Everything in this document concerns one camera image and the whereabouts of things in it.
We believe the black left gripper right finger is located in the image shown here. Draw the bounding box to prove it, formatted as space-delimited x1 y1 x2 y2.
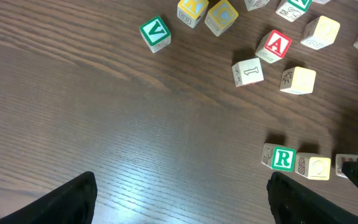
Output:
267 172 358 224

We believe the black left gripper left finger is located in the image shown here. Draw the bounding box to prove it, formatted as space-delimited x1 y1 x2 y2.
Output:
0 171 98 224

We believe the yellow O block upper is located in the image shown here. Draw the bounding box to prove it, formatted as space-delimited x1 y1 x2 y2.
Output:
300 16 341 50

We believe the yellow K letter block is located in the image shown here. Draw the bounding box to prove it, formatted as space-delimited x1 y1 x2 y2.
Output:
177 0 209 29

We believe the red A letter block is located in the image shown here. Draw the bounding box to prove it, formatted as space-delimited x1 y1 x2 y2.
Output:
255 30 292 63

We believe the yellow S letter block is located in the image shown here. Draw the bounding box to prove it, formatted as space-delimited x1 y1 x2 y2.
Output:
280 67 316 95

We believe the yellow C letter block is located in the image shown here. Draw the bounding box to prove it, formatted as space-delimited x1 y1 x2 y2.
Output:
204 0 239 37

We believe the green V letter block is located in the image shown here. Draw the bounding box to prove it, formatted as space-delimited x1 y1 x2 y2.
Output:
139 16 172 53

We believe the green B letter block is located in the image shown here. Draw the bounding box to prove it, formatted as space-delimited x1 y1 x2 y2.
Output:
335 154 358 178

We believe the green R letter block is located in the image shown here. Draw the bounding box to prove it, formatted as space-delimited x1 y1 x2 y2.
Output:
261 143 296 172

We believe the yellow O letter block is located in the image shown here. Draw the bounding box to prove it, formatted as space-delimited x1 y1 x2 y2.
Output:
295 152 331 180

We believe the red E letter block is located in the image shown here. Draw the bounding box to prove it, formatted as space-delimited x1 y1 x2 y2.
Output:
244 0 270 11

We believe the green Z letter block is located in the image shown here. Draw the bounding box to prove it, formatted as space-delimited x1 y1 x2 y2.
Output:
275 0 312 22

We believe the wooden block number 1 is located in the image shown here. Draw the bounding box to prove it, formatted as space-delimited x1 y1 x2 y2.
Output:
232 58 264 87

